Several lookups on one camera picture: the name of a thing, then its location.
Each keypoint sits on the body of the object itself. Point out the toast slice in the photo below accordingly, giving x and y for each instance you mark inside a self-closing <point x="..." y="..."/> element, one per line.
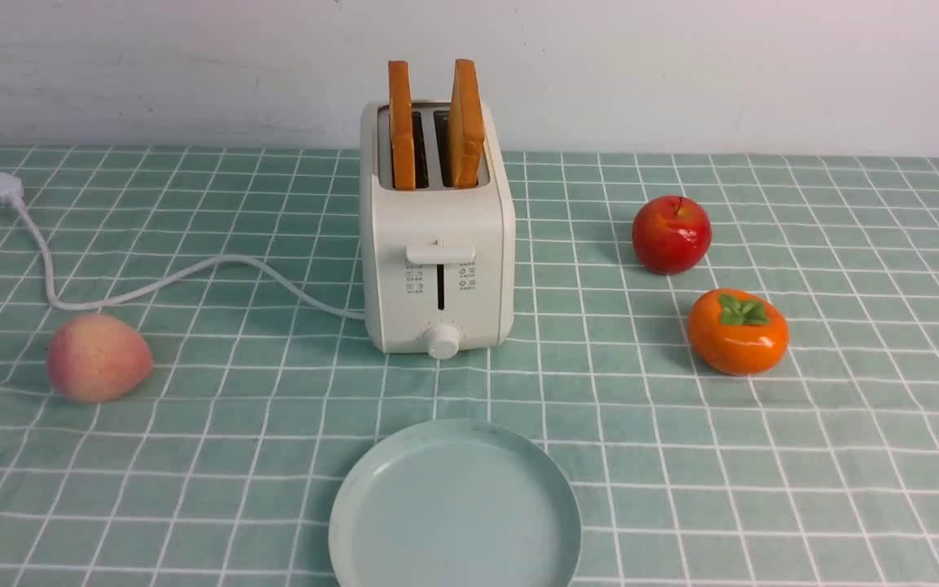
<point x="466" y="128"/>
<point x="402" y="147"/>

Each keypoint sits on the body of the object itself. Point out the light green round plate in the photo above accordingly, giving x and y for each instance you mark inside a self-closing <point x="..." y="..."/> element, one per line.
<point x="455" y="502"/>

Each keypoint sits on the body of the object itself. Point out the red apple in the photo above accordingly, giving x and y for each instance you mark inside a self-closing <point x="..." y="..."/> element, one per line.
<point x="671" y="234"/>

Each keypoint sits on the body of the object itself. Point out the white two-slot toaster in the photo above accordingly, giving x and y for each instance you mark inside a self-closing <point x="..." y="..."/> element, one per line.
<point x="438" y="262"/>

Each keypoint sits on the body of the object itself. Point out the pink yellow peach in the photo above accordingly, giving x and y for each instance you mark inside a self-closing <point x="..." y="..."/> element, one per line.
<point x="96" y="358"/>

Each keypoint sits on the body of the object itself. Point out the green checkered tablecloth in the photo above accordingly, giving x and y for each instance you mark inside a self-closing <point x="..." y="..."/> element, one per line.
<point x="220" y="470"/>

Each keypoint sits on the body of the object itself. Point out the orange persimmon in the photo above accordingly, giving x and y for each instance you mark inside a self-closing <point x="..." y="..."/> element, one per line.
<point x="737" y="333"/>

